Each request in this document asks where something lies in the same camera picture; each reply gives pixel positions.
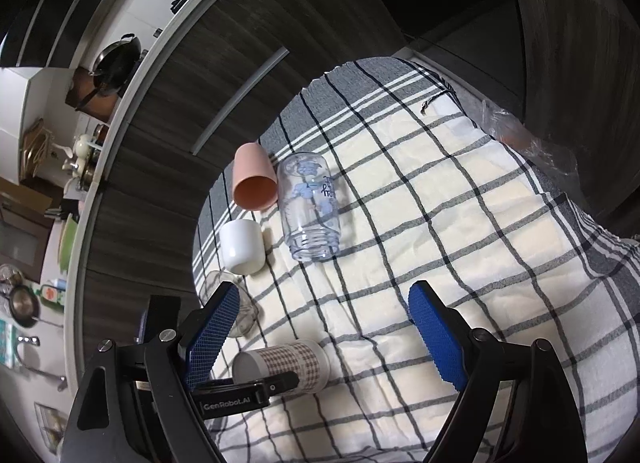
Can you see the pink cup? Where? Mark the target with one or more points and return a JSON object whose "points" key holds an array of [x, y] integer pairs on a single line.
{"points": [[252, 178]]}

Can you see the steel pot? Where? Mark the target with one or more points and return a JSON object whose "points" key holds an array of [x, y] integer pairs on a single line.
{"points": [[22, 304]]}

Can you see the clear plastic bag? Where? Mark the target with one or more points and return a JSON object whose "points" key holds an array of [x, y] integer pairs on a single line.
{"points": [[545, 153]]}

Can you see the clear bottle with blue print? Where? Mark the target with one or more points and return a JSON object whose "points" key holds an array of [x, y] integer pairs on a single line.
{"points": [[307, 208]]}

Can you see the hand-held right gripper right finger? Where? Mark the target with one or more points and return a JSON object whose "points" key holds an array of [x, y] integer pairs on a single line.
{"points": [[435, 338]]}

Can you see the brown cutting board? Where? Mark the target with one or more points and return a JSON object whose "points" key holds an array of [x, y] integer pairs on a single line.
{"points": [[95, 102]]}

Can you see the white teapot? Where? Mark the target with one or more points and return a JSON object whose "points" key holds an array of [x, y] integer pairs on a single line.
{"points": [[82, 145]]}

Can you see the steel ladle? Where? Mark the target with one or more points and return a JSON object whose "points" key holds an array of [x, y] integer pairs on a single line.
{"points": [[42, 370]]}

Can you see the green bottle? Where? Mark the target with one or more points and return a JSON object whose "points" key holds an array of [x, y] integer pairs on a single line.
{"points": [[51, 294]]}

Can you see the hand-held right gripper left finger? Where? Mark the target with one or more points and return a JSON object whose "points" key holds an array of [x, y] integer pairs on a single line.
{"points": [[212, 338]]}

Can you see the brown checked cup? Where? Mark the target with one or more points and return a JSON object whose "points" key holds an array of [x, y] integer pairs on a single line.
{"points": [[295, 358]]}

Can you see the black wok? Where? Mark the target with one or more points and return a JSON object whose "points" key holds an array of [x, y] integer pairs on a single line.
{"points": [[117, 60]]}

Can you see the green plate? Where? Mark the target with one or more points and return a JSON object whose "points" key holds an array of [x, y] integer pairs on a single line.
{"points": [[69, 243]]}

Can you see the white range hood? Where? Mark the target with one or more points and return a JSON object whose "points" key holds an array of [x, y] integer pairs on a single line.
{"points": [[15, 108]]}

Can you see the clear glass cup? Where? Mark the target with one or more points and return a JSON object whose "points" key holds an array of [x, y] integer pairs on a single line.
{"points": [[247, 317]]}

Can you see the checked cloth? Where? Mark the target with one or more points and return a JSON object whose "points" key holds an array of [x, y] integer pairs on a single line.
{"points": [[450, 218]]}

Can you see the white cup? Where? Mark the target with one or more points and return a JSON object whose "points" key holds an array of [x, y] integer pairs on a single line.
{"points": [[241, 245]]}

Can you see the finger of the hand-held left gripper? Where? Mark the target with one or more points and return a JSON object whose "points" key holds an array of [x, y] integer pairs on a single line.
{"points": [[272, 384]]}

